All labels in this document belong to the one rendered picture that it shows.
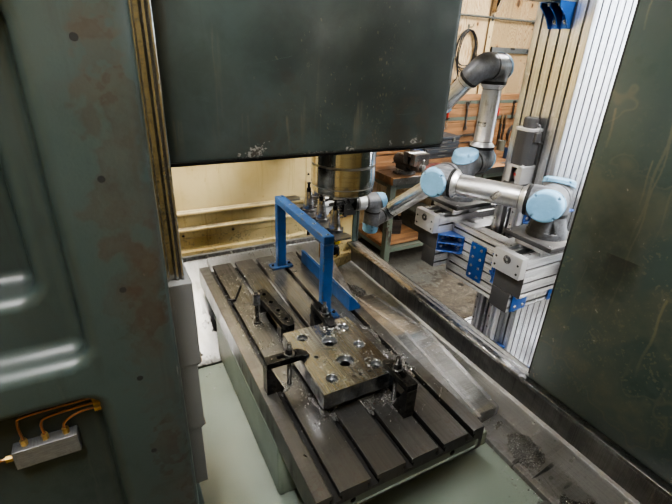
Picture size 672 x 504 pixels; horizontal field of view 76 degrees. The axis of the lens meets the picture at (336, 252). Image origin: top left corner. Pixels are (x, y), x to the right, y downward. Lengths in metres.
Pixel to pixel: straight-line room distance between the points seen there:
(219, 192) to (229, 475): 1.19
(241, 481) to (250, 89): 1.11
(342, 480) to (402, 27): 0.99
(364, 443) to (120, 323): 0.72
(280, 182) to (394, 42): 1.30
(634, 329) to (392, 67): 0.93
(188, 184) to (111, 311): 1.41
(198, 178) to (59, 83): 1.49
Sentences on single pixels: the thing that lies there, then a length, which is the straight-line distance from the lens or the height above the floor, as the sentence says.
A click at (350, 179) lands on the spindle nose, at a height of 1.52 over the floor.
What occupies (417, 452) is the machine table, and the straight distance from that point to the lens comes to 1.20.
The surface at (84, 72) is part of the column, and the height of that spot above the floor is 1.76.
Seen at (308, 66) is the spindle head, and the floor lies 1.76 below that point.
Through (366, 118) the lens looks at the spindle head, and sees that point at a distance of 0.96.
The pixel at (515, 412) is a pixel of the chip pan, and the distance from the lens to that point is 1.73.
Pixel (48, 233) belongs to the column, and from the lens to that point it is 0.67.
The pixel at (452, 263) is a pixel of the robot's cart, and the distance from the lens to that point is 2.19.
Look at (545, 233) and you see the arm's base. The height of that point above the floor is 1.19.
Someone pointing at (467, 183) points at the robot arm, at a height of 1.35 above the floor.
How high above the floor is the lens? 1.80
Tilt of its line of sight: 25 degrees down
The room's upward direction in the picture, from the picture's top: 3 degrees clockwise
